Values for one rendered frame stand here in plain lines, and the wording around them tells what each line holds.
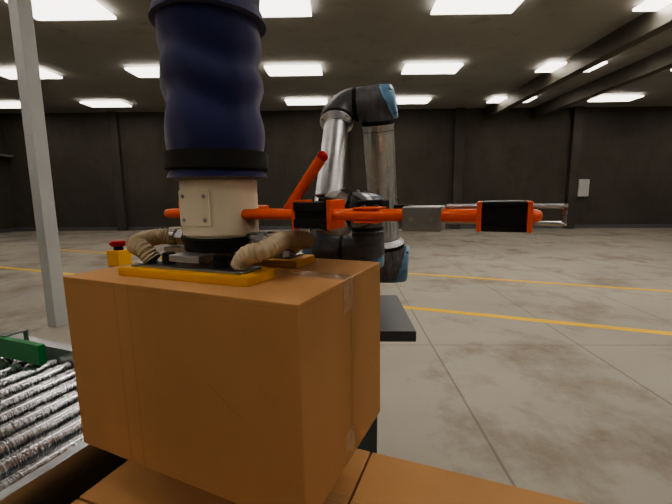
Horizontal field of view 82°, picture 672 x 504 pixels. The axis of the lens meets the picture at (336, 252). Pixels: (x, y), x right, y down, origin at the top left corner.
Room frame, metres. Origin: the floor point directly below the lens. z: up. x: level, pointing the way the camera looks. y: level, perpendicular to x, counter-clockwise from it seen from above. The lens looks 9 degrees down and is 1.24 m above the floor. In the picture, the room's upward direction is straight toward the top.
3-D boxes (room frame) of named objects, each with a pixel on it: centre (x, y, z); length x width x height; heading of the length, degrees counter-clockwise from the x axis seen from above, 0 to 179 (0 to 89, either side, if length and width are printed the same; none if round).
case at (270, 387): (0.89, 0.24, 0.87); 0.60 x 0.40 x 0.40; 65
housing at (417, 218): (0.72, -0.16, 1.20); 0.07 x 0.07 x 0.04; 67
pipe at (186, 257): (0.90, 0.26, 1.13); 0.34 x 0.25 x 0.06; 67
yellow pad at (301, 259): (0.98, 0.23, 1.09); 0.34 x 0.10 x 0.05; 67
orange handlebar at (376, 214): (0.93, 0.04, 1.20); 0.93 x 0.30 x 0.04; 67
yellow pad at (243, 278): (0.81, 0.30, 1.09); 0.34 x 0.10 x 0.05; 67
